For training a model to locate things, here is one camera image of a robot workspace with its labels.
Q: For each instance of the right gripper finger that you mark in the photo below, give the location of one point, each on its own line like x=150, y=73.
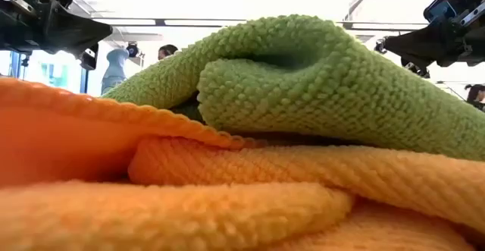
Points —
x=417, y=69
x=428, y=46

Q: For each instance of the green microfiber towel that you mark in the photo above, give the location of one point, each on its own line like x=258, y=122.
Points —
x=303, y=103

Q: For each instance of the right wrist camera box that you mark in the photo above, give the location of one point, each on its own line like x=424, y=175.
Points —
x=439, y=10

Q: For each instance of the black ceiling camera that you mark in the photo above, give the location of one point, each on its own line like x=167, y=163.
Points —
x=132, y=49

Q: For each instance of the long ceiling light fixture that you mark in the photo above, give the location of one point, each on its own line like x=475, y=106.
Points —
x=129, y=22

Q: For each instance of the orange microfiber towel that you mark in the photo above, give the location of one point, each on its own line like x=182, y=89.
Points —
x=227, y=213

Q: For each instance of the person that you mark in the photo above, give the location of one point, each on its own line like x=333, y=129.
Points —
x=476, y=93
x=166, y=50

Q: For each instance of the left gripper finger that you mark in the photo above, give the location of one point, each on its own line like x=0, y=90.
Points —
x=91, y=57
x=76, y=35

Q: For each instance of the pale blue spray bottle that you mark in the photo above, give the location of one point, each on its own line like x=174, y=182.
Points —
x=114, y=71

